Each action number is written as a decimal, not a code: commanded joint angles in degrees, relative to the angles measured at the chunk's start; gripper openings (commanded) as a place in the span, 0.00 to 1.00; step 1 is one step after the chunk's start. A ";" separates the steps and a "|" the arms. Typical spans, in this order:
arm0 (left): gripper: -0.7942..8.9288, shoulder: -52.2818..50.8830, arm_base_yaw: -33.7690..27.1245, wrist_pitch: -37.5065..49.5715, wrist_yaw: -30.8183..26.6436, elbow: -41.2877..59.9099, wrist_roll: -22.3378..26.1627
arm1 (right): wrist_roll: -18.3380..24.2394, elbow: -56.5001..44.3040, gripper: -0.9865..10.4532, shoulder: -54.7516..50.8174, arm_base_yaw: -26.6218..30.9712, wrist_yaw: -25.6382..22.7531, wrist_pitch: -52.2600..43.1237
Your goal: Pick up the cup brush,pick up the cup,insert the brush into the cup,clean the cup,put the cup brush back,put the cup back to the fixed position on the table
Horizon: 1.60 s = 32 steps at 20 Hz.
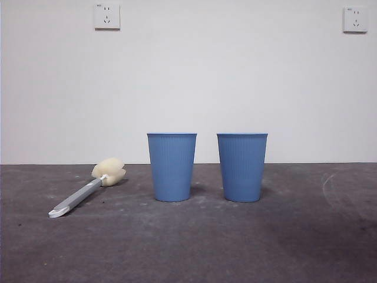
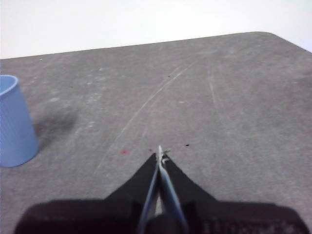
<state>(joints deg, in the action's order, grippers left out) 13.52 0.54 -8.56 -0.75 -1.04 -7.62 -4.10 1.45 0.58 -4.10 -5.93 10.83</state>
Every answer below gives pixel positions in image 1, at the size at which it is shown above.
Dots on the blue ribbed plastic cup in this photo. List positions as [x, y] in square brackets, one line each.
[172, 168]
[243, 168]

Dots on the white wall socket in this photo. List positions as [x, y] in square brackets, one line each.
[355, 19]
[107, 16]

